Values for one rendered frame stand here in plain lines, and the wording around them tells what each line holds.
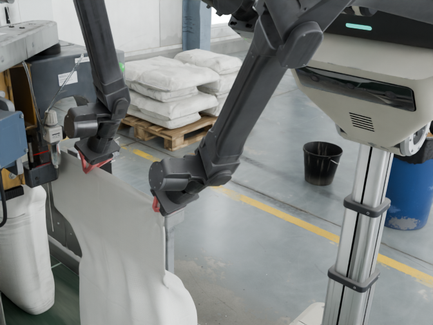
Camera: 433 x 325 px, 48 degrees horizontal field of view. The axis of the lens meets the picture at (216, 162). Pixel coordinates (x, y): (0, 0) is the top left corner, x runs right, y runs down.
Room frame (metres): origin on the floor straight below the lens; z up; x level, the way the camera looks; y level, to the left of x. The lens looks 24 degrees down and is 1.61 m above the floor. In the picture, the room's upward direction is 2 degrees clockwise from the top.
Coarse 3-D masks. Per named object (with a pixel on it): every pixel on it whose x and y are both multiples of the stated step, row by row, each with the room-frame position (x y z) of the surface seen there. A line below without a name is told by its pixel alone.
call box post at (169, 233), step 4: (172, 228) 1.37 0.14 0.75; (168, 232) 1.36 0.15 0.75; (172, 232) 1.37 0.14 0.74; (168, 236) 1.36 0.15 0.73; (172, 236) 1.37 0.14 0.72; (168, 240) 1.36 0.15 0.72; (172, 240) 1.37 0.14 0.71; (168, 244) 1.36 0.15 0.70; (172, 244) 1.37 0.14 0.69; (168, 248) 1.36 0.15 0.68; (172, 248) 1.37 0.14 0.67; (168, 252) 1.36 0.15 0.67; (172, 252) 1.37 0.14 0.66; (168, 256) 1.36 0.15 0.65; (172, 256) 1.37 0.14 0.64; (168, 260) 1.35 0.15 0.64; (172, 260) 1.37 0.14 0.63; (168, 264) 1.35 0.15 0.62; (172, 264) 1.37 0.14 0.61; (168, 268) 1.35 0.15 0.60; (172, 268) 1.37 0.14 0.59; (172, 272) 1.37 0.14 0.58
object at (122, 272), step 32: (64, 160) 1.22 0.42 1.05; (64, 192) 1.23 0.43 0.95; (96, 192) 1.12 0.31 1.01; (128, 192) 1.03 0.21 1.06; (96, 224) 1.13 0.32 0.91; (128, 224) 1.03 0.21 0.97; (160, 224) 0.96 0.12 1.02; (96, 256) 1.08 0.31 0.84; (128, 256) 1.03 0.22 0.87; (160, 256) 0.96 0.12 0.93; (96, 288) 1.04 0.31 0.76; (128, 288) 0.96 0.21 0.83; (160, 288) 0.95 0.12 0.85; (96, 320) 1.04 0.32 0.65; (128, 320) 0.94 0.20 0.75; (160, 320) 0.90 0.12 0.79; (192, 320) 0.95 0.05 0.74
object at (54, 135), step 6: (48, 114) 1.14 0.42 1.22; (54, 114) 1.14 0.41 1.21; (42, 120) 1.16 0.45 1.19; (48, 120) 1.13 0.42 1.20; (54, 120) 1.14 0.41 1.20; (48, 126) 1.14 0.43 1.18; (54, 126) 1.14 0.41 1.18; (60, 126) 1.15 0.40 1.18; (48, 132) 1.13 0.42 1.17; (54, 132) 1.13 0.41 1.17; (60, 132) 1.15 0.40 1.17; (42, 138) 1.15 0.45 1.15; (48, 138) 1.13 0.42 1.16; (54, 138) 1.13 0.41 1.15; (60, 138) 1.14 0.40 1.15; (42, 144) 1.15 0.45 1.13
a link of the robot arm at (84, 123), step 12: (72, 108) 1.05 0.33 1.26; (84, 108) 1.06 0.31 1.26; (96, 108) 1.07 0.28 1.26; (120, 108) 1.05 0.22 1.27; (72, 120) 1.03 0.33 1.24; (84, 120) 1.04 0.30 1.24; (96, 120) 1.06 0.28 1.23; (72, 132) 1.02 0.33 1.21; (84, 132) 1.03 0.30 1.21; (96, 132) 1.05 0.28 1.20
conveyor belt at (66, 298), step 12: (60, 264) 1.65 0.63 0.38; (60, 276) 1.57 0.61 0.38; (72, 276) 1.58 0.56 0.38; (60, 288) 1.50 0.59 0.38; (72, 288) 1.50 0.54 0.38; (60, 300) 1.43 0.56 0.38; (72, 300) 1.43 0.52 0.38; (12, 312) 1.36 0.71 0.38; (24, 312) 1.36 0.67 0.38; (48, 312) 1.37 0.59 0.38; (60, 312) 1.37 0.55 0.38; (72, 312) 1.37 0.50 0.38; (12, 324) 1.30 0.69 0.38; (24, 324) 1.30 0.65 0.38; (36, 324) 1.30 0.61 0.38; (48, 324) 1.30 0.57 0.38; (60, 324) 1.31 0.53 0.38; (72, 324) 1.31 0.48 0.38
